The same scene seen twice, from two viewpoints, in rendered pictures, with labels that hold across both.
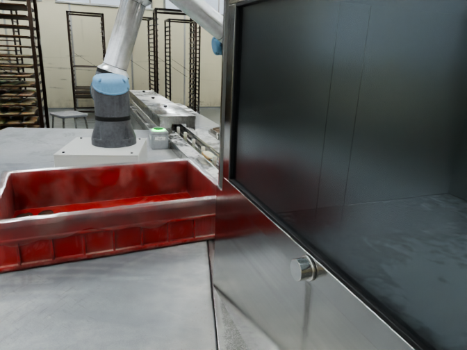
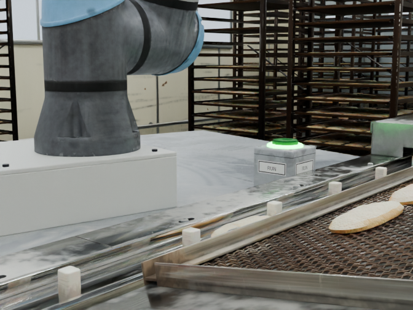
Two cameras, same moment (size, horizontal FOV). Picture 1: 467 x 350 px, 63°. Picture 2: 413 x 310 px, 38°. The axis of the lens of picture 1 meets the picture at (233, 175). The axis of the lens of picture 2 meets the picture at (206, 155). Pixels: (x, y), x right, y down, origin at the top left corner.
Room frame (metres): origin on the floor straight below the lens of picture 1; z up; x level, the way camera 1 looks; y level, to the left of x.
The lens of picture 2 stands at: (1.05, -0.41, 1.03)
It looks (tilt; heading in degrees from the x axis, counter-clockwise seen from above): 9 degrees down; 62
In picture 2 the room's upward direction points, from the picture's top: straight up
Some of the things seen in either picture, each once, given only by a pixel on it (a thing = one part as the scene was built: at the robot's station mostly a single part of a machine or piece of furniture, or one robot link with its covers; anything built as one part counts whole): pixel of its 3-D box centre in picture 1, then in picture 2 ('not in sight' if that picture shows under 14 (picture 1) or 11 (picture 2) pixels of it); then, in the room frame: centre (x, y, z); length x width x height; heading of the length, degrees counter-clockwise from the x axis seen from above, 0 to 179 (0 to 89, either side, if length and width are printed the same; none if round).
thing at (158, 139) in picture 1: (159, 142); (285, 181); (1.59, 0.32, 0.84); 0.08 x 0.08 x 0.11; 22
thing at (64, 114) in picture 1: (70, 132); not in sight; (4.58, 2.01, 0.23); 0.36 x 0.36 x 0.46; 49
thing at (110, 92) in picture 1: (111, 94); (88, 32); (1.32, 0.43, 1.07); 0.13 x 0.12 x 0.14; 23
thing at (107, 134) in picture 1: (113, 128); (87, 114); (1.31, 0.42, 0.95); 0.15 x 0.15 x 0.10
